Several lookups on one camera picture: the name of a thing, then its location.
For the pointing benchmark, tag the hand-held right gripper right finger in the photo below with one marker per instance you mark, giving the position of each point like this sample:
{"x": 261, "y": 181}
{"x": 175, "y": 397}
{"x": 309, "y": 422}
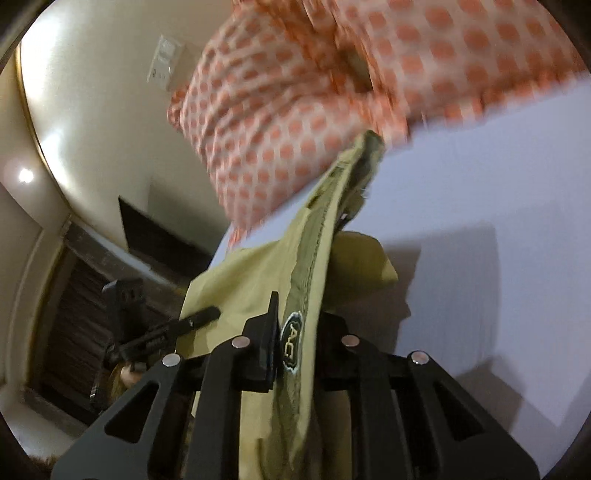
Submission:
{"x": 333, "y": 350}

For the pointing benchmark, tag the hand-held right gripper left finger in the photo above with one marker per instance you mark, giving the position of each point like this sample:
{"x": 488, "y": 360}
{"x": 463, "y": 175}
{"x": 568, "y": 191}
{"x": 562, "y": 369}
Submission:
{"x": 263, "y": 341}

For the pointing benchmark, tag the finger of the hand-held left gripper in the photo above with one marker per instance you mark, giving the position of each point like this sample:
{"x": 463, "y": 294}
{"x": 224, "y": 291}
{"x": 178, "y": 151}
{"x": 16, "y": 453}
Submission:
{"x": 178, "y": 326}
{"x": 123, "y": 295}

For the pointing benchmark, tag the olive green pants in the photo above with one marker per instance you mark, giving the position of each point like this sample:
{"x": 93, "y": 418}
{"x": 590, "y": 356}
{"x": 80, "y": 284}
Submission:
{"x": 240, "y": 286}

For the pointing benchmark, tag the person's left hand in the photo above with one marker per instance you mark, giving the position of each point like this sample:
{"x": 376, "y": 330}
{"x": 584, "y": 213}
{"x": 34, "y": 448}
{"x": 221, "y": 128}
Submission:
{"x": 126, "y": 376}

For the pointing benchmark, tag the brown wooden door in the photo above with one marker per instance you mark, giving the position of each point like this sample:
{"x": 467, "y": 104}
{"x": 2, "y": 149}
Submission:
{"x": 69, "y": 332}

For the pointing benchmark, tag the round ceiling light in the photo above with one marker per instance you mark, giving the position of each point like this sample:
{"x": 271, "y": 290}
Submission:
{"x": 25, "y": 174}

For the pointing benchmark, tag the orange dotted pillow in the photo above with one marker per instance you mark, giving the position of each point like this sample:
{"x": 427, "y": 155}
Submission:
{"x": 461, "y": 50}
{"x": 258, "y": 152}

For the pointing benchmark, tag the white bed sheet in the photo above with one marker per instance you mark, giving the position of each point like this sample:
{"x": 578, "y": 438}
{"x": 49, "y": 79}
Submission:
{"x": 461, "y": 207}

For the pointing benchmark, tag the white wall switch plate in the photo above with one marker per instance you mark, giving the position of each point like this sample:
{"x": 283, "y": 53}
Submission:
{"x": 165, "y": 60}

